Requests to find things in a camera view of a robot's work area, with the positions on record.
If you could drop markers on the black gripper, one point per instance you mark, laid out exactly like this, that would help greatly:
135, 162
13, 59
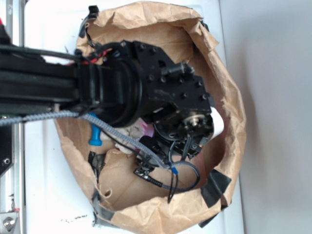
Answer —
176, 102

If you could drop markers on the white paper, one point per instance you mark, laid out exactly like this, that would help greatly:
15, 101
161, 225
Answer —
135, 131

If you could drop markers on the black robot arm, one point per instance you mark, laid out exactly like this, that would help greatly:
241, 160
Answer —
120, 82

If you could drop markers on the brown paper bag tray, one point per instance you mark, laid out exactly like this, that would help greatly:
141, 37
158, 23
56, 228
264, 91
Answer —
105, 174

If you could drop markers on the blue plastic bottle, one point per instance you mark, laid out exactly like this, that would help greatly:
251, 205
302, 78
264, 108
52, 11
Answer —
95, 136

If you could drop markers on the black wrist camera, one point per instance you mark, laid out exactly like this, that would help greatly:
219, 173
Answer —
146, 161

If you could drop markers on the aluminium frame rail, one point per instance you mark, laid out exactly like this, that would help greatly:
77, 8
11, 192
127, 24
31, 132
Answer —
12, 181

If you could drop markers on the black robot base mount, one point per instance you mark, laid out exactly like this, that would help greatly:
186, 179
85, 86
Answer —
6, 149

